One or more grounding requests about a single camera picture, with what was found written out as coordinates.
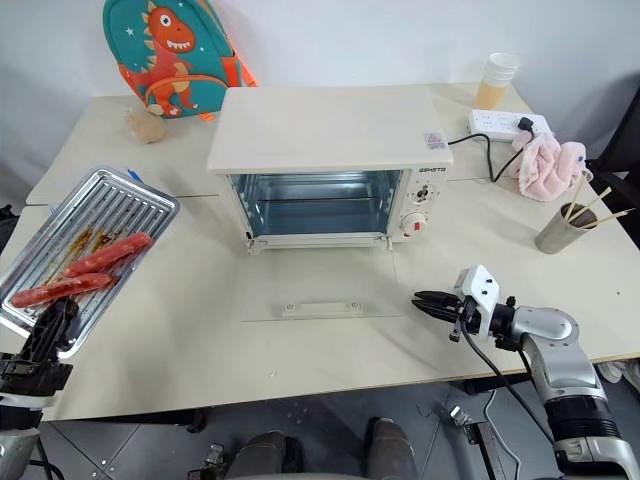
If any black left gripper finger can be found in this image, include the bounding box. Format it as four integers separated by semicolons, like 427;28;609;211
41;296;82;362
20;308;57;360

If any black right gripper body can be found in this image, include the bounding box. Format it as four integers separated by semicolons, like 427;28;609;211
447;294;494;346

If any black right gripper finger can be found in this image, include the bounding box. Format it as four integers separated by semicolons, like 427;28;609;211
410;289;464;307
413;301;460;324

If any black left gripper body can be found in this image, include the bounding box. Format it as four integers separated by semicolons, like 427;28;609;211
0;349;74;400

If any glass oven door with handle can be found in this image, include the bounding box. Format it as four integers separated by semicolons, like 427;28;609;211
239;238;406;324

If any silver ribbed baking tray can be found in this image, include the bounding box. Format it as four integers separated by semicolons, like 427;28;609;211
0;166;182;359

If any red grilled sausage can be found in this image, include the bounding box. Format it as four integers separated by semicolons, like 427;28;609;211
10;272;119;309
63;231;154;279

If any cream white toaster oven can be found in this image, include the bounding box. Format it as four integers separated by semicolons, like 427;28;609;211
206;83;455;252

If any metal cup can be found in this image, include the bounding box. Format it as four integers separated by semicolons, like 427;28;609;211
534;201;600;256

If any dark rounded shape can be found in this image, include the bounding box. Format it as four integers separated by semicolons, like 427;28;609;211
230;429;304;480
366;416;420;480

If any white shoe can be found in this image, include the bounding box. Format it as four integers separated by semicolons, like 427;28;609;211
596;358;640;387

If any pink towel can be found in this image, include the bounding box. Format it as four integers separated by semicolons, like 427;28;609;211
510;133;594;202

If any wooden skewer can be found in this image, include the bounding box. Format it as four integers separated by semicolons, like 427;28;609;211
563;169;591;222
578;208;631;231
569;187;613;222

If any white power strip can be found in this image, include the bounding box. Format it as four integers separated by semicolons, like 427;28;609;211
468;108;554;143

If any stack of paper cups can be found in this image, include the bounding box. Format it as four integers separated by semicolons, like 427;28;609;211
473;51;522;112

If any black chair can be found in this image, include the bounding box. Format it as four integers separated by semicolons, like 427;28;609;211
583;73;640;214

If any teal dinosaur backpack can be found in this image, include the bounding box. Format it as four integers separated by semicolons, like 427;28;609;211
102;0;259;124

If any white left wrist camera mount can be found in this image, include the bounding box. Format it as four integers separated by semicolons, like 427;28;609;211
0;392;52;416

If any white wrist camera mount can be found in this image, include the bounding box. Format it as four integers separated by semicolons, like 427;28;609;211
453;264;502;335
0;392;52;416

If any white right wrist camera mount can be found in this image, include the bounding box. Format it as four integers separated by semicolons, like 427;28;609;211
453;264;502;335

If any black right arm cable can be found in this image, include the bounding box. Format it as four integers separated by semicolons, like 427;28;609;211
458;319;557;444

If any metal bracket under table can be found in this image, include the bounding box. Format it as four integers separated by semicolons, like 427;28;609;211
446;403;507;480

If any white cable under table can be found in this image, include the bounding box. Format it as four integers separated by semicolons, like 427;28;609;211
481;388;527;480

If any black plug with cord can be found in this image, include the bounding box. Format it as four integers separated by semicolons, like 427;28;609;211
446;116;539;184

